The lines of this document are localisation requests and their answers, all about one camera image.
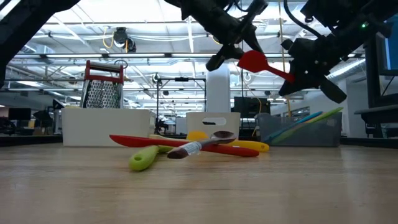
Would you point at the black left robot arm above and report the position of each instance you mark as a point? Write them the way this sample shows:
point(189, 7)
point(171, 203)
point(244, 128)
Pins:
point(18, 31)

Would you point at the black monitor stand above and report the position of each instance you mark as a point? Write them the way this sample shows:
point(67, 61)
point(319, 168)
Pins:
point(371, 84)

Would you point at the red silicone spatula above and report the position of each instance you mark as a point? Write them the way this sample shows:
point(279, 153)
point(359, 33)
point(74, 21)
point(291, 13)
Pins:
point(253, 62)

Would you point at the computer monitor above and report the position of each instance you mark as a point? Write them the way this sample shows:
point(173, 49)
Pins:
point(393, 46)

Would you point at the red silicone spoon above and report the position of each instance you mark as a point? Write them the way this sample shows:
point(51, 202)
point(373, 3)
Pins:
point(133, 140)

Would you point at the grey side desk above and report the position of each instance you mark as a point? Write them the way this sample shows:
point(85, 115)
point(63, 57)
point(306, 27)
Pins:
point(379, 113)

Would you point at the blue silicone spatula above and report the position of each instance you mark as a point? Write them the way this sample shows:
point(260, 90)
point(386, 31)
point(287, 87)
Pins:
point(311, 116)

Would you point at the black metal stand frame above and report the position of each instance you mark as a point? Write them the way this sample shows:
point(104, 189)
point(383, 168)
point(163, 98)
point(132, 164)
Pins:
point(182, 79)

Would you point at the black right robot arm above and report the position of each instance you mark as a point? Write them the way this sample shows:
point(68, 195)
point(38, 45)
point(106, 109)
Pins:
point(373, 12)

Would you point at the grey translucent plastic bin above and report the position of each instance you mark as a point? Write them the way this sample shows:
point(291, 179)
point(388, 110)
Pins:
point(311, 137)

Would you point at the white pillar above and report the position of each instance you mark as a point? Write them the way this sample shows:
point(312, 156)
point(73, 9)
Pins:
point(218, 90)

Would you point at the lime green silicone spoon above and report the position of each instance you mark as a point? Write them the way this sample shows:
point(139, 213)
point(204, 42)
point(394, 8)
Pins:
point(141, 158)

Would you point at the brown wooden spoon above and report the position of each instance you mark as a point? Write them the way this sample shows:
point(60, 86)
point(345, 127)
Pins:
point(224, 137)

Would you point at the green silicone spatula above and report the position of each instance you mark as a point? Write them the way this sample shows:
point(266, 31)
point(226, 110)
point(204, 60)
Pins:
point(332, 112)

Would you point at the white plastic bin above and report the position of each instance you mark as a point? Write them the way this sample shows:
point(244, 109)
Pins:
point(196, 127)
point(102, 127)

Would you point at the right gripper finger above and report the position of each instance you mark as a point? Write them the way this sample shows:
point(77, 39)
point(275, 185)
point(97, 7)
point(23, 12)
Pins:
point(335, 91)
point(295, 85)

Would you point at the small dark background monitor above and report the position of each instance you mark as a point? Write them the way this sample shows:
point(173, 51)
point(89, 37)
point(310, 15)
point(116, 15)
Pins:
point(19, 114)

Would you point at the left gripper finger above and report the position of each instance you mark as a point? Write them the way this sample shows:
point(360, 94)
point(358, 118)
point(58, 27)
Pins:
point(224, 57)
point(253, 42)

